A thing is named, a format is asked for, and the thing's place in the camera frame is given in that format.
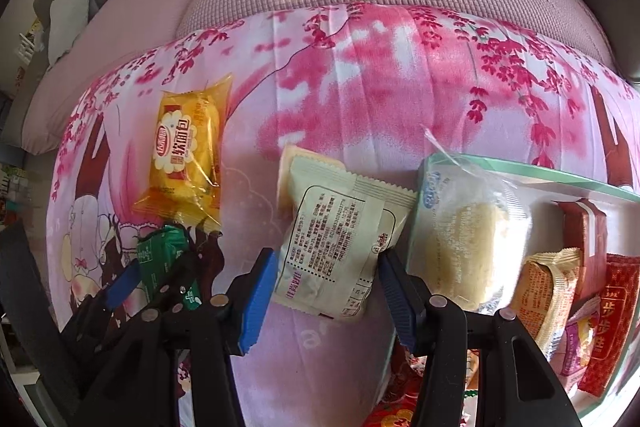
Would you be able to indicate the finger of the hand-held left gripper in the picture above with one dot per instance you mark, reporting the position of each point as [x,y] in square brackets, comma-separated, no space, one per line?
[190,267]
[122,284]

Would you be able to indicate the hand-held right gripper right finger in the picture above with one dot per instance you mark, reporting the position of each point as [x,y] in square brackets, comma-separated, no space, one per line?
[395,304]

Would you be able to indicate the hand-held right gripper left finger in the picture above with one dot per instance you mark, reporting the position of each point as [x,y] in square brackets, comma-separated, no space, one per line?
[255,304]

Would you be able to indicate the small green snack packet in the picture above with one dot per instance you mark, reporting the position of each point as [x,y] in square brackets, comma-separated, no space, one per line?
[160,252]

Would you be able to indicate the cream snack packet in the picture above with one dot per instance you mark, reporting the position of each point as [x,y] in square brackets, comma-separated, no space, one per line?
[330,232]

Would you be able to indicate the clear packet with white cake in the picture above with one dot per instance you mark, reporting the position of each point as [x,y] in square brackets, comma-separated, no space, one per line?
[470,232]

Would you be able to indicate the green cracker packet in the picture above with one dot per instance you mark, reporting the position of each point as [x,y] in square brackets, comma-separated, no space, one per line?
[472,394]

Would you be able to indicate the purple snack packet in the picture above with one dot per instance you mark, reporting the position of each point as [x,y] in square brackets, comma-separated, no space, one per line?
[575,342]

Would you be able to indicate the red packet with white stripe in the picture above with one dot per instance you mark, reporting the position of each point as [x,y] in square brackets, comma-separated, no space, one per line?
[580,232]

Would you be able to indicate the teal cardboard box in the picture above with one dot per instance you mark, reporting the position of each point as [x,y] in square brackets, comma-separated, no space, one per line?
[550,179]

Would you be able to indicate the red gold patterned packet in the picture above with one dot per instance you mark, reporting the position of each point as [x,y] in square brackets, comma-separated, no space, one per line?
[617,307]

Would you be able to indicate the red snack packet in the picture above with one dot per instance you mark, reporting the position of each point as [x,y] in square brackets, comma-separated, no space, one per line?
[395,407]

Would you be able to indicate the yellow cake packet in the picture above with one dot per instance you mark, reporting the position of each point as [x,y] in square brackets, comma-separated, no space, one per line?
[185,152]

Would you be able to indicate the beige snack packet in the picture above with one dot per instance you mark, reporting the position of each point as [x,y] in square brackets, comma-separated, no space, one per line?
[545,292]

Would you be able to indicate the pink printed blanket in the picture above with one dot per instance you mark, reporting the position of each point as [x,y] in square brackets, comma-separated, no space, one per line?
[375,82]

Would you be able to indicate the pale grey cushion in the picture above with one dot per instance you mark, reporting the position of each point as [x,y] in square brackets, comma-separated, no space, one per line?
[70,12]

